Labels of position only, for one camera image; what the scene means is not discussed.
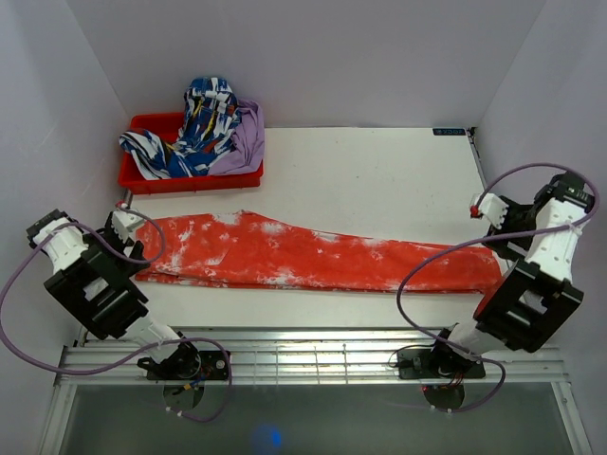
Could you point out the red white tie-dye trousers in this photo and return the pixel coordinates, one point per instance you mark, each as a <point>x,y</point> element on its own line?
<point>248,250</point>

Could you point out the red plastic bin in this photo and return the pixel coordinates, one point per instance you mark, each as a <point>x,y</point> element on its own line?
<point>166,125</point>

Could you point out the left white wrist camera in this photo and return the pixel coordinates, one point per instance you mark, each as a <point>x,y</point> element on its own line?
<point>124,222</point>

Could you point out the aluminium rail frame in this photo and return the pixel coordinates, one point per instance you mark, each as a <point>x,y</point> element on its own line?
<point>318,338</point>

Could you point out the blue white patterned trousers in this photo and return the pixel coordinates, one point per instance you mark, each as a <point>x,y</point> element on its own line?
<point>211,116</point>

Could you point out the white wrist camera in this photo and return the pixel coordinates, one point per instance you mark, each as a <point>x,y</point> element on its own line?
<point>490,207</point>
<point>124,222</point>

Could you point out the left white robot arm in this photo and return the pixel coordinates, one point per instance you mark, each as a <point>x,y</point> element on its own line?
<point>92,280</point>

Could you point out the purple folded garment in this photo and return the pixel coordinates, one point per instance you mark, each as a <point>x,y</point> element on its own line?
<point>248,140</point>

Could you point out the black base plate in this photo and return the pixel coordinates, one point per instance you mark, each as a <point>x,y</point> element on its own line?
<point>412,365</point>
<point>205,365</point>

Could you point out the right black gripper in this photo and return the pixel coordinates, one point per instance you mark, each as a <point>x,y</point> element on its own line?
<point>501,246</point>

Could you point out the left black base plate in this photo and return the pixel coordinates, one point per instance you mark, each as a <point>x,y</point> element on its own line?
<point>205,365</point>

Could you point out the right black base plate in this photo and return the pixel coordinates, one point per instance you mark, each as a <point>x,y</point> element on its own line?
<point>412,365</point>

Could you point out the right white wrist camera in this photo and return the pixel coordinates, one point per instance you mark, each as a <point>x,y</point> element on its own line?
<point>490,207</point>

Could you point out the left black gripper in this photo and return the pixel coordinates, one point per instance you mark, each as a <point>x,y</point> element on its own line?
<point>130,268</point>

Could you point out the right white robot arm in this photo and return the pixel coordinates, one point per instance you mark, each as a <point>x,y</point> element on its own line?
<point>536,295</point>

